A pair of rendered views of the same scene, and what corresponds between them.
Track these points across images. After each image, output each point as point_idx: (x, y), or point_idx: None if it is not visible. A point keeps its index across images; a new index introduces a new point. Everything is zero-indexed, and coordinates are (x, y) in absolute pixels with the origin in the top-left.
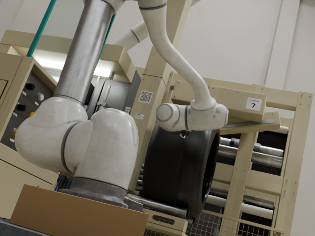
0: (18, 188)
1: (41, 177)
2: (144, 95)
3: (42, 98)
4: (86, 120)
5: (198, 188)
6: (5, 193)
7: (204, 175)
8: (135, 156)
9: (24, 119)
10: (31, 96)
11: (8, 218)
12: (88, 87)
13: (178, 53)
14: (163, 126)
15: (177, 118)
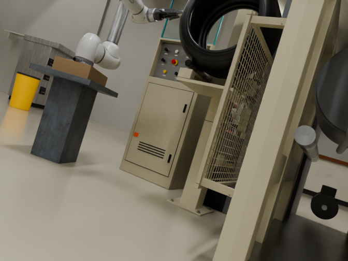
0: (164, 94)
1: (182, 88)
2: None
3: (176, 51)
4: (104, 44)
5: (183, 39)
6: (157, 97)
7: (188, 27)
8: (81, 44)
9: (169, 64)
10: (171, 53)
11: (162, 109)
12: (111, 33)
13: None
14: (135, 23)
15: (131, 14)
